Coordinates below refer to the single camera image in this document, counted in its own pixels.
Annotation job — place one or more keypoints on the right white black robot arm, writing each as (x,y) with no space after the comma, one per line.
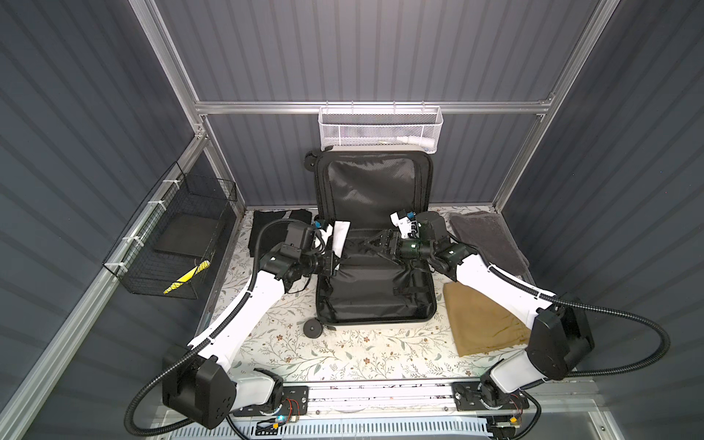
(560,332)

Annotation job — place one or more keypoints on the aluminium front rail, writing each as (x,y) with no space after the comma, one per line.
(433,396)

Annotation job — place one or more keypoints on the black t-shirt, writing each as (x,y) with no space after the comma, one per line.
(273,235)

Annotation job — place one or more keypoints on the yellow black striped item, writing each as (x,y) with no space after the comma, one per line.
(187,277)

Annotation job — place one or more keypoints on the tan shorts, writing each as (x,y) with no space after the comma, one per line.
(478,324)

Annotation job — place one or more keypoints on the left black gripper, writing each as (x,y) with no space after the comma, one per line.
(328,269)

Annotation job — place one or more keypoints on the white perforated vent panel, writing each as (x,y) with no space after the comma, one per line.
(426,427)

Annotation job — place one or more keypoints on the black flat pad in basket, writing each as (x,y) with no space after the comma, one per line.
(189,235)

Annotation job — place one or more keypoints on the grey folded towel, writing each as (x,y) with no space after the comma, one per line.
(489,232)

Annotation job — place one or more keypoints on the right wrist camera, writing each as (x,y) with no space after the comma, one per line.
(405,222)

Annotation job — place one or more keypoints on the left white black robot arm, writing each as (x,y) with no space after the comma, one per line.
(195,380)

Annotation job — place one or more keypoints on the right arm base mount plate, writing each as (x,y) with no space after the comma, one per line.
(478,395)

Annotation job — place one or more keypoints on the white wire mesh basket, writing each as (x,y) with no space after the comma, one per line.
(375,128)

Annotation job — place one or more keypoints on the white tube in basket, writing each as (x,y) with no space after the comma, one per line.
(427,144)

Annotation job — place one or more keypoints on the black wire mesh basket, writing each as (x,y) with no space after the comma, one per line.
(143,271)

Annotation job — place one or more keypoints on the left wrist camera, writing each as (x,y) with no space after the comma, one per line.
(324,232)

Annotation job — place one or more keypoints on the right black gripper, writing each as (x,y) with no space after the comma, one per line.
(387,236)

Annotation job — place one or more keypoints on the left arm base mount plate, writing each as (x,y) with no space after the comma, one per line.
(289,399)

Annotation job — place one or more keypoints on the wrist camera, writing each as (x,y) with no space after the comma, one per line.
(405,222)
(324,232)

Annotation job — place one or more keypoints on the black carry-on suitcase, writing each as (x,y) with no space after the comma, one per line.
(357,193)

